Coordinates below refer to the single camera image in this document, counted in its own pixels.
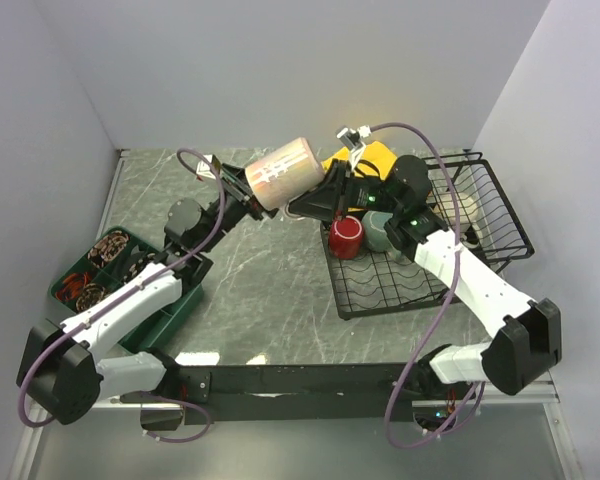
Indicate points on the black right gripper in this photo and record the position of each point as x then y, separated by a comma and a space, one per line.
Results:
324, 202

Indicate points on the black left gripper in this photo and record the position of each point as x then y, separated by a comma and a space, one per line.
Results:
243, 195

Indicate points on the pink mug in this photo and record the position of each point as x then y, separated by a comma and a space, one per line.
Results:
284, 175

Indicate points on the red mug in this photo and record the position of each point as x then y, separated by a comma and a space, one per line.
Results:
345, 237

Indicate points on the green glazed mug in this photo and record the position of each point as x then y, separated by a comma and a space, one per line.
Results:
376, 237

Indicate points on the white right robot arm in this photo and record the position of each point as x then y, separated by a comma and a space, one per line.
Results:
525, 335

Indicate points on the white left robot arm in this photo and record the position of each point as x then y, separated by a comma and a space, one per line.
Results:
66, 369

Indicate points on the yellow cloth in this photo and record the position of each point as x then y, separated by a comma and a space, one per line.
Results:
377, 160

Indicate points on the green organizer tray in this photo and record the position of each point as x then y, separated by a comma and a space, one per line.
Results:
116, 258

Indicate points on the black front base bar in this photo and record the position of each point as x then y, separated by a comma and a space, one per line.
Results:
280, 392

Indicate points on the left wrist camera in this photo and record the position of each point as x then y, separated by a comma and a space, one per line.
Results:
207, 170

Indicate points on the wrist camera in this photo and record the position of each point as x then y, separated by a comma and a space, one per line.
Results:
353, 141
207, 170

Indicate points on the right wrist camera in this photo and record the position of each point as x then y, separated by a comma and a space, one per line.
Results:
353, 141

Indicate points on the black wire dish rack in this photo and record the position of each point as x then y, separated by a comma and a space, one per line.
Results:
379, 283

